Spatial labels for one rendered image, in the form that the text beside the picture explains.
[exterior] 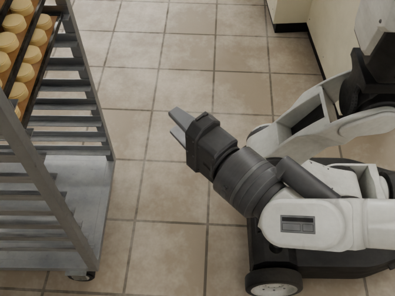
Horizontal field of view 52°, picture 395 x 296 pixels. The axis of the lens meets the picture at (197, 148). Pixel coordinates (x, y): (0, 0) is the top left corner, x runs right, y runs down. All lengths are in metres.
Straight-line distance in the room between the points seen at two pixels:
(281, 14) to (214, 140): 1.83
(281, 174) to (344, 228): 0.12
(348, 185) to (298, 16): 1.24
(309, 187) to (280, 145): 0.57
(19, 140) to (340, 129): 0.73
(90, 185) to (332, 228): 1.24
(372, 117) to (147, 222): 1.01
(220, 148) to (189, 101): 1.47
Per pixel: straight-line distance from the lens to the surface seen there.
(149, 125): 1.98
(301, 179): 0.59
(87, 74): 1.34
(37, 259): 1.58
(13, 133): 0.86
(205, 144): 0.61
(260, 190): 0.58
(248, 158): 0.60
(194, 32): 2.47
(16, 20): 1.02
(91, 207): 1.61
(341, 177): 1.46
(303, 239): 0.55
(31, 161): 0.93
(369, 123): 1.06
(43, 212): 1.21
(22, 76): 1.01
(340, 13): 2.00
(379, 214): 0.56
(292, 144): 1.14
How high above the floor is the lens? 1.53
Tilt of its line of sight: 54 degrees down
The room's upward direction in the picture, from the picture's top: straight up
